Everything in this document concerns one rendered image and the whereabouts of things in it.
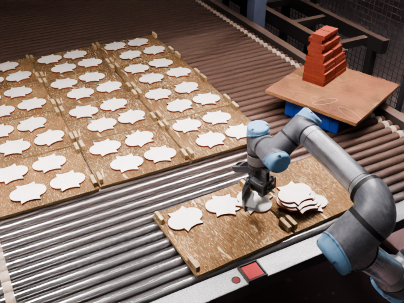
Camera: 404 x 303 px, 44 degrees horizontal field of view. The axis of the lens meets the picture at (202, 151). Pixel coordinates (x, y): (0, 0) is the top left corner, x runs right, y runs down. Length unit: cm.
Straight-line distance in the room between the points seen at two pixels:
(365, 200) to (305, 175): 88
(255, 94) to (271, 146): 125
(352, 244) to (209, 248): 66
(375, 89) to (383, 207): 146
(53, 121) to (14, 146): 26
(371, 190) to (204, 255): 70
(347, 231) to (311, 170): 93
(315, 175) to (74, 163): 105
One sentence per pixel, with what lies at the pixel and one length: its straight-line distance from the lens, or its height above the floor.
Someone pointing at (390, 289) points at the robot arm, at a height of 103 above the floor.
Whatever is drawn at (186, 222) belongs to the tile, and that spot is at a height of 95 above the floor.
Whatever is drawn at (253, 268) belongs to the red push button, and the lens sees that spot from 179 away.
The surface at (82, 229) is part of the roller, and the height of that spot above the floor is 92.
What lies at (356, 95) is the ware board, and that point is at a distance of 264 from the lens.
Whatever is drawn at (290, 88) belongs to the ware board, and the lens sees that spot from 264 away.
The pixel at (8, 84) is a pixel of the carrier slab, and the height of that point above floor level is 94.
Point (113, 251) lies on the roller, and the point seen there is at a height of 91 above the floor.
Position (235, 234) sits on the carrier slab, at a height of 94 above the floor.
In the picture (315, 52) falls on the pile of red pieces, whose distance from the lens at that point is 264.
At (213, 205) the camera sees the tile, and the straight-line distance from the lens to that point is 199.
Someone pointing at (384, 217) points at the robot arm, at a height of 141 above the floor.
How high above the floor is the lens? 226
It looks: 35 degrees down
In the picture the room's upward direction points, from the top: straight up
